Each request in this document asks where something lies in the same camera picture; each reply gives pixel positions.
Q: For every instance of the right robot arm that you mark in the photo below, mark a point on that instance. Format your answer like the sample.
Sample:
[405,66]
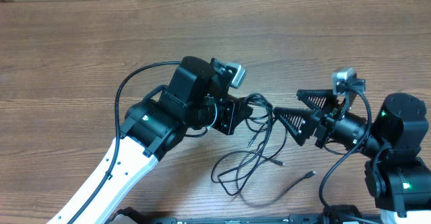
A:
[396,177]

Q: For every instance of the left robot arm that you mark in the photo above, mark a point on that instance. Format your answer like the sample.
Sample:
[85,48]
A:
[197,97]

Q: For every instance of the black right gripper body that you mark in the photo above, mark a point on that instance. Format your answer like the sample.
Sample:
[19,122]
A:
[326,124]

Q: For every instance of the black mounting rail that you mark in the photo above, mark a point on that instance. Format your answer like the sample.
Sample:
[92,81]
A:
[130,215]

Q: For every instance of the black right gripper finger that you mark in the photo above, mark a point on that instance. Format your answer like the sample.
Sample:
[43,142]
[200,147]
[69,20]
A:
[317,99]
[300,123]

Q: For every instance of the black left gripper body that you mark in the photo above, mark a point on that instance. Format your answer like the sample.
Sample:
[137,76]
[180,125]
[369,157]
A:
[224,115]

